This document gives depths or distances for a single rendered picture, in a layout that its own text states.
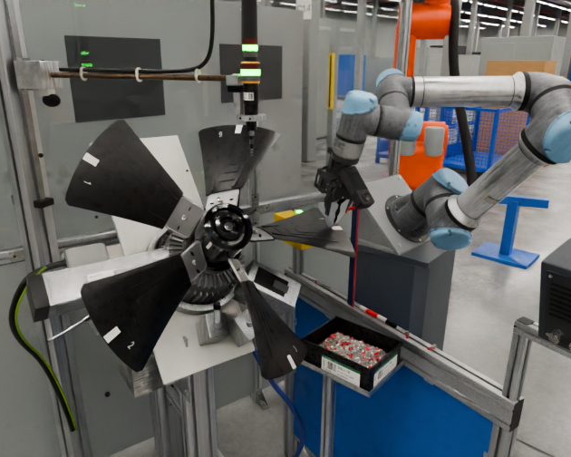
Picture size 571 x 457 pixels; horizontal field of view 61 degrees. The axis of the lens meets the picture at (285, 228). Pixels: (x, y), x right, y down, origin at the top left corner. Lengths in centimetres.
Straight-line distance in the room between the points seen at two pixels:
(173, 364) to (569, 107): 111
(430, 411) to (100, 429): 132
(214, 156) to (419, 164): 368
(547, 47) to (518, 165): 1010
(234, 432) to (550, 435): 142
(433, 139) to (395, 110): 358
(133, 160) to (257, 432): 154
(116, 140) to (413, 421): 110
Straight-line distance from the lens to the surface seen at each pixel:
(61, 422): 197
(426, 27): 494
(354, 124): 117
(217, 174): 127
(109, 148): 117
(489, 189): 140
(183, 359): 129
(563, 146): 129
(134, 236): 136
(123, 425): 224
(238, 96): 115
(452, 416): 142
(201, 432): 155
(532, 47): 1150
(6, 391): 201
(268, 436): 235
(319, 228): 130
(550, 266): 103
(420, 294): 163
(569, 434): 269
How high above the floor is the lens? 158
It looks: 19 degrees down
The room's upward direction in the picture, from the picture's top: straight up
